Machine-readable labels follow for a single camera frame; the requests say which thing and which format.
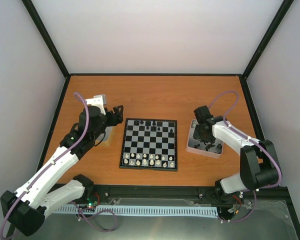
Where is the left green-lit circuit board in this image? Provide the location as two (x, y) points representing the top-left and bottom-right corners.
(79, 192), (101, 213)

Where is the left metal tray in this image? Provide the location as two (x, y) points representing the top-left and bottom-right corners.
(95, 126), (116, 147)

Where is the black and silver chessboard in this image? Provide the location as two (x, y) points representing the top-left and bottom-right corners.
(119, 118), (178, 172)

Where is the light blue cable duct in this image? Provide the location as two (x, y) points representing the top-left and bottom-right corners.
(51, 203), (220, 217)

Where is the right pink tray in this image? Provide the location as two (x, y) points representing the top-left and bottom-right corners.
(186, 119), (224, 159)

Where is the black aluminium frame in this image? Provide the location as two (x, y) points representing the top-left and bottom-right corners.
(4, 0), (300, 240)

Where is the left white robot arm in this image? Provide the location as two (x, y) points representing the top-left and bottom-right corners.
(0, 105), (124, 236)

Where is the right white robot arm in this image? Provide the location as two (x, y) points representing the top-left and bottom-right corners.
(193, 105), (283, 203)

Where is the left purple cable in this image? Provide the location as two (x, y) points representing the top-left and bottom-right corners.
(0, 91), (118, 240)

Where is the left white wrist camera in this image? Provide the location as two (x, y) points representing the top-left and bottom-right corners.
(85, 94), (107, 115)

